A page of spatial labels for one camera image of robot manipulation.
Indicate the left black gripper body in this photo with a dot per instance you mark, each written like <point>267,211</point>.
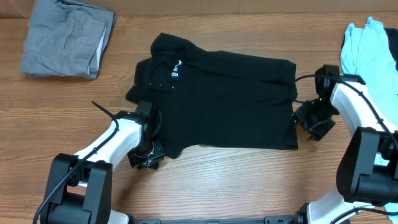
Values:
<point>149,152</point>

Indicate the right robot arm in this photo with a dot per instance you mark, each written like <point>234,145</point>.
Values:
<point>366,178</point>

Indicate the light blue shirt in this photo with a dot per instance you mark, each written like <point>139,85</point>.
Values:
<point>365,52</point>

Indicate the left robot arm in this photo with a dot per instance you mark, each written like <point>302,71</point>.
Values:
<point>79,186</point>

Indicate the black polo shirt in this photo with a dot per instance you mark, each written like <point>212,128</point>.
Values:
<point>217,98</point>

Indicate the folded grey shorts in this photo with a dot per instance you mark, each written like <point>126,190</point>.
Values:
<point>66,39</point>

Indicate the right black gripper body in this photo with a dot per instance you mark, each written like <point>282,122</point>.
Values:
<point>314,125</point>

